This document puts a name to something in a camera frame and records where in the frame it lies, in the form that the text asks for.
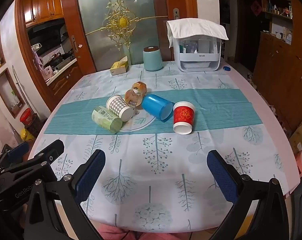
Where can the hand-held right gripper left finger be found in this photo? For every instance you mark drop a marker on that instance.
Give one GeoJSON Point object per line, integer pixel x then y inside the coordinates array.
{"type": "Point", "coordinates": [91, 172]}

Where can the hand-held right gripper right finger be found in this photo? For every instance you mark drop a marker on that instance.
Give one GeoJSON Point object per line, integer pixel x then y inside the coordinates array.
{"type": "Point", "coordinates": [222, 177]}

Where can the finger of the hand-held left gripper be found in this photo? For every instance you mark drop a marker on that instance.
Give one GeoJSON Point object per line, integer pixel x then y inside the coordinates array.
{"type": "Point", "coordinates": [49, 152]}
{"type": "Point", "coordinates": [17, 152]}

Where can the green patterned paper cup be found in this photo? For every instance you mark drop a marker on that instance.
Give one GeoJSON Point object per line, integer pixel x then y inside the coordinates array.
{"type": "Point", "coordinates": [104, 118]}

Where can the grey checked paper cup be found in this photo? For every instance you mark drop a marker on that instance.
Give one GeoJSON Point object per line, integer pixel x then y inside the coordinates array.
{"type": "Point", "coordinates": [117, 106]}

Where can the red paper cup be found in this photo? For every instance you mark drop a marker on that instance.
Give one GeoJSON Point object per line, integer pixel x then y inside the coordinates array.
{"type": "Point", "coordinates": [182, 116]}

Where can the orange patterned clear cup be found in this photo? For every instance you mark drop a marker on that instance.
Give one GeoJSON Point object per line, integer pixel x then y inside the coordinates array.
{"type": "Point", "coordinates": [132, 98]}
{"type": "Point", "coordinates": [140, 86]}

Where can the blue plastic cup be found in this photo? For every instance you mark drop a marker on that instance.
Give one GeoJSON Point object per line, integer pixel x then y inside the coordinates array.
{"type": "Point", "coordinates": [154, 106]}

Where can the yellow plastic toy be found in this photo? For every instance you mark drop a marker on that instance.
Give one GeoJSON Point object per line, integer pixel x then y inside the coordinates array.
{"type": "Point", "coordinates": [26, 134]}

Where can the red bucket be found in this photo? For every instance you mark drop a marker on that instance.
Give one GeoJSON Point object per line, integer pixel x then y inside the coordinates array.
{"type": "Point", "coordinates": [26, 117]}

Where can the tree print tablecloth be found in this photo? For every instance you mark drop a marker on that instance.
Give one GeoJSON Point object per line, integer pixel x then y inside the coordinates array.
{"type": "Point", "coordinates": [165, 170]}

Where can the wooden kitchen base cabinet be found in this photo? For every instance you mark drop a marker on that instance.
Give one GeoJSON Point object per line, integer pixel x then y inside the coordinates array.
{"type": "Point", "coordinates": [63, 80]}

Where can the pink cloth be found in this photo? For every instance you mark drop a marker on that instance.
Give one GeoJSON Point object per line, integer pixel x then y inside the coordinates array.
{"type": "Point", "coordinates": [153, 235]}

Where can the cardboard box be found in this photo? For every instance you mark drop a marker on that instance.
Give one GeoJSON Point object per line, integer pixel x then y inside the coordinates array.
{"type": "Point", "coordinates": [300, 135]}

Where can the yellow tissue box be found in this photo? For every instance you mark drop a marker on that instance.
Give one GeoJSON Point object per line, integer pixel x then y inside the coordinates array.
{"type": "Point", "coordinates": [119, 67]}

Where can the small blue lid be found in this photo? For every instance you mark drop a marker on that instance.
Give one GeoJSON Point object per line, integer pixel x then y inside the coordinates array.
{"type": "Point", "coordinates": [226, 68]}

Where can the black range hood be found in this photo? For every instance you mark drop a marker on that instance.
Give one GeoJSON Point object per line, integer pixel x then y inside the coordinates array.
{"type": "Point", "coordinates": [44, 36]}

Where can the tall wooden cabinet with shelves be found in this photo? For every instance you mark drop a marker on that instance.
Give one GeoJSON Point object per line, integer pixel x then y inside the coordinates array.
{"type": "Point", "coordinates": [283, 75]}

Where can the white storage box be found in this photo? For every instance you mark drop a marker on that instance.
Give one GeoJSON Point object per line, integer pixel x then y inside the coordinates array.
{"type": "Point", "coordinates": [199, 55]}

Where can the teal canister with brown lid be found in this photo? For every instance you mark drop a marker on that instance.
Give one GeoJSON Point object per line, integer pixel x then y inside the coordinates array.
{"type": "Point", "coordinates": [152, 58]}

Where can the frosted glass door gold ornament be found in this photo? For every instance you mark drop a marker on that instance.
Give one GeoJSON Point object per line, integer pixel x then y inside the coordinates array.
{"type": "Point", "coordinates": [138, 37]}

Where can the white towel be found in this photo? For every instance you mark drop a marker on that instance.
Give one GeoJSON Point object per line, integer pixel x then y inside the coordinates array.
{"type": "Point", "coordinates": [197, 28]}

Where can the wooden kitchen wall cabinets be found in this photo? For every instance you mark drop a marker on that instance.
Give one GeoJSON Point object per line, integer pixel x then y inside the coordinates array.
{"type": "Point", "coordinates": [42, 6]}

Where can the red wall ornament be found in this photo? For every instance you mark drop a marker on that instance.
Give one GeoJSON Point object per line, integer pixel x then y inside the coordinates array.
{"type": "Point", "coordinates": [256, 8]}

